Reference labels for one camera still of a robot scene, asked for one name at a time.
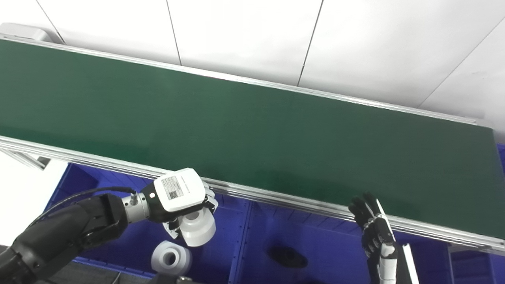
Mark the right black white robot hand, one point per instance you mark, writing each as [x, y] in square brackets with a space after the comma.
[378, 232]

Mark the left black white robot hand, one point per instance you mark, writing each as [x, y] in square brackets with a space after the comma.
[177, 191]

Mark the white cylindrical part with hole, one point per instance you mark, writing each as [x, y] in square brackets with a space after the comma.
[179, 262]
[199, 228]

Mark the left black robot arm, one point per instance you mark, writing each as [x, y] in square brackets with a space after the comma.
[59, 236]

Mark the green conveyor belt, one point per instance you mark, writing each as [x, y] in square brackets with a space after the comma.
[276, 199]
[252, 138]

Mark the black flanged part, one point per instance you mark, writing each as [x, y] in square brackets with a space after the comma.
[288, 257]

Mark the grey conveyor end cover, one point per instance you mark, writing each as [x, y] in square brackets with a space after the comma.
[23, 31]

